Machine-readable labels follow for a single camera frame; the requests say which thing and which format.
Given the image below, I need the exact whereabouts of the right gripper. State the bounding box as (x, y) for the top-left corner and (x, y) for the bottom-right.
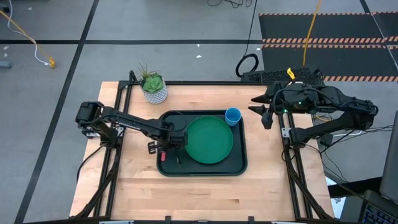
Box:
(248, 81), (321, 116)

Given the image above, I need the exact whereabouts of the blue cup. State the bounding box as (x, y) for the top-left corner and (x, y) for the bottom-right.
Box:
(224, 107), (243, 128)

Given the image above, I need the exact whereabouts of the green plate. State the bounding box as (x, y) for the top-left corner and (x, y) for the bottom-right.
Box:
(184, 115), (234, 165)

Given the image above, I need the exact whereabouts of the dark green tray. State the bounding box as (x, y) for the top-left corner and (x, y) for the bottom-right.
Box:
(156, 109), (249, 177)

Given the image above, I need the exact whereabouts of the black perforated box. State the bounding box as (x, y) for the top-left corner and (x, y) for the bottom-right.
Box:
(241, 67), (327, 87)

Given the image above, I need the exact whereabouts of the succulent in patterned pot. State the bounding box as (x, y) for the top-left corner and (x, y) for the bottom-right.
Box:
(136, 62), (169, 105)

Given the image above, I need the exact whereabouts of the black power adapter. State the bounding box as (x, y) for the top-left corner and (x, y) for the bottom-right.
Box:
(319, 133), (334, 148)

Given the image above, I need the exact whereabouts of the black hazard-striped floor mat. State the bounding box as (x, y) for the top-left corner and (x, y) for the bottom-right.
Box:
(258, 11), (398, 83)

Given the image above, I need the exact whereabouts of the white paper sheet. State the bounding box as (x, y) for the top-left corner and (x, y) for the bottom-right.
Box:
(325, 183), (346, 218)

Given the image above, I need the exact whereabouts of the grey monitor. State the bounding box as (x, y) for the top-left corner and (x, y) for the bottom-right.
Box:
(379, 109), (398, 205)

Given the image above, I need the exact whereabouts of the laptop keyboard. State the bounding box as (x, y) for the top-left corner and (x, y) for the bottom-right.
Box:
(359, 189), (398, 224)

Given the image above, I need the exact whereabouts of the black looped cable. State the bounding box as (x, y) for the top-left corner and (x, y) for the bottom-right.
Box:
(235, 0), (259, 78)

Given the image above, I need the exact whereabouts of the black aluminium table frame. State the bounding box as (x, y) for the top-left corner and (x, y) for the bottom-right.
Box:
(73, 70), (335, 220)

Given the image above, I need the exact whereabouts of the white cable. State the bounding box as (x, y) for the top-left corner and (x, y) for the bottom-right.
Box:
(333, 128), (363, 138)
(6, 0), (50, 66)

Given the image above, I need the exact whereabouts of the yellow cable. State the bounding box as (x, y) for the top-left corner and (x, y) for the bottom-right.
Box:
(302, 0), (323, 67)

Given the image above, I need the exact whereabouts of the black power cable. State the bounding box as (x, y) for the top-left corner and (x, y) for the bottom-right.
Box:
(323, 146), (349, 184)
(329, 124), (394, 144)

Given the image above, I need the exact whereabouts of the black cable tangle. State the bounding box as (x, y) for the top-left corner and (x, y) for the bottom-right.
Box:
(206, 0), (253, 9)

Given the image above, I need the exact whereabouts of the orange cable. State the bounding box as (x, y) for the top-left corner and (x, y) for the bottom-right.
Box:
(0, 9), (56, 68)

